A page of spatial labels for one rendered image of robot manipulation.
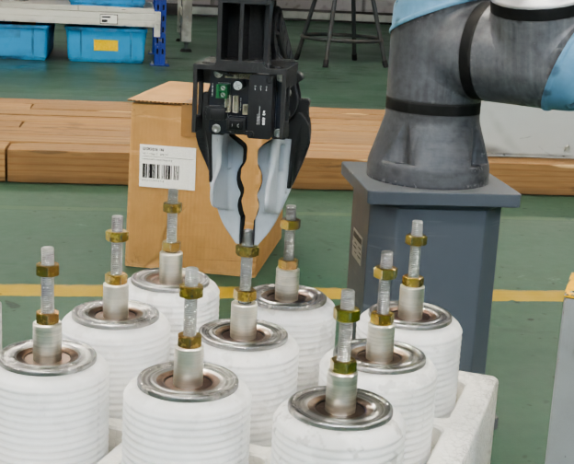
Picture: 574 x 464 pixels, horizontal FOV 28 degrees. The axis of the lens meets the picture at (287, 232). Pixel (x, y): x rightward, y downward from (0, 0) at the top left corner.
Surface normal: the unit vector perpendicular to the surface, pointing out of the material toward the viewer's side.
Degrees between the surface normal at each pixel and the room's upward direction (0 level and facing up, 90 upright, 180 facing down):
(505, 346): 0
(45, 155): 90
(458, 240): 90
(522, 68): 106
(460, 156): 72
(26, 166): 90
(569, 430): 90
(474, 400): 0
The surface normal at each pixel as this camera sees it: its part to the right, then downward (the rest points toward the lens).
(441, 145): 0.11, -0.06
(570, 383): -0.31, 0.22
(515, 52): -0.65, 0.40
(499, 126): 0.13, 0.25
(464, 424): 0.05, -0.97
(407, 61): -0.66, 0.15
